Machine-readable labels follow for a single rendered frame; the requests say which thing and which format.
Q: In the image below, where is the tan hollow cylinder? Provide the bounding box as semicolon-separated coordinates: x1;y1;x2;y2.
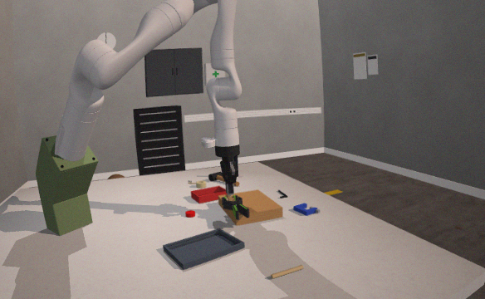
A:
196;181;206;189

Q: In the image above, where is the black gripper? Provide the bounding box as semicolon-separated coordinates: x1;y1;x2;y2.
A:
215;145;240;195

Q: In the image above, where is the wooden-handled black mallet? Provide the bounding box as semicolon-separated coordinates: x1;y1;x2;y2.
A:
208;172;239;186

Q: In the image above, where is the light wooden board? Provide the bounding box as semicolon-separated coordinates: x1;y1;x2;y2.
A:
218;190;282;226

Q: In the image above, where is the tan wooden rod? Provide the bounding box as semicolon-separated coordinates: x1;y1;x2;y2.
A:
271;265;303;279

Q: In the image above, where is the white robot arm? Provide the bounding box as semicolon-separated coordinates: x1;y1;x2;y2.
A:
55;0;242;161

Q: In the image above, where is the black spring clamp with green grips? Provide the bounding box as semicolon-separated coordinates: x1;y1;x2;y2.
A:
222;195;249;220

